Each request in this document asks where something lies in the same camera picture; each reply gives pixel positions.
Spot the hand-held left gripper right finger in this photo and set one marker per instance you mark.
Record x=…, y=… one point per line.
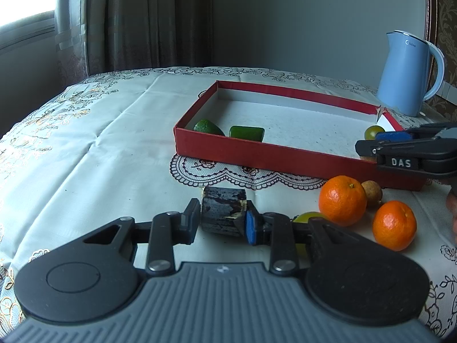
x=252, y=227

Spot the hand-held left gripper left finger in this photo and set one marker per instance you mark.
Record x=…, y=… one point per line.
x=189, y=221

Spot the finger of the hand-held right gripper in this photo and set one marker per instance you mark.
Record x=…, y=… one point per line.
x=392, y=135
x=400, y=160

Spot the green tomato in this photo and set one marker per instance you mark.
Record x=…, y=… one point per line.
x=310, y=216
x=373, y=132

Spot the dark wooden block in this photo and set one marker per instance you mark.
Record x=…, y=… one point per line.
x=221, y=214

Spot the orange mandarin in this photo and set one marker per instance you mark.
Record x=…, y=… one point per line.
x=394, y=225
x=342, y=200

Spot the red shallow cardboard box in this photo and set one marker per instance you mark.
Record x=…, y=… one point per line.
x=303, y=125

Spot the green cucumber piece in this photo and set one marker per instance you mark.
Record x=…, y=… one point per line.
x=246, y=133

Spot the green lime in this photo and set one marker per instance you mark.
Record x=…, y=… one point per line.
x=207, y=127

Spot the person's right hand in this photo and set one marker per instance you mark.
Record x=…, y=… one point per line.
x=452, y=210

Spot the lace table mat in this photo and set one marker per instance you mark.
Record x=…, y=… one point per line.
x=214, y=171

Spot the blue electric kettle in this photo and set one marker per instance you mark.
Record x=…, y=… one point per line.
x=403, y=75

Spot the white embroidered tablecloth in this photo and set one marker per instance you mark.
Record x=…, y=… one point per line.
x=89, y=150

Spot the brown patterned curtain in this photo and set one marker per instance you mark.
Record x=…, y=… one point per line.
x=150, y=18

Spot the sheer white curtain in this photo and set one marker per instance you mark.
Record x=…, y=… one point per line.
x=69, y=25

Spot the window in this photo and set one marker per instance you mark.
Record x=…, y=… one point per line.
x=21, y=0

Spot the white wall switch panel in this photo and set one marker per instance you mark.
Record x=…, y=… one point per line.
x=450, y=91

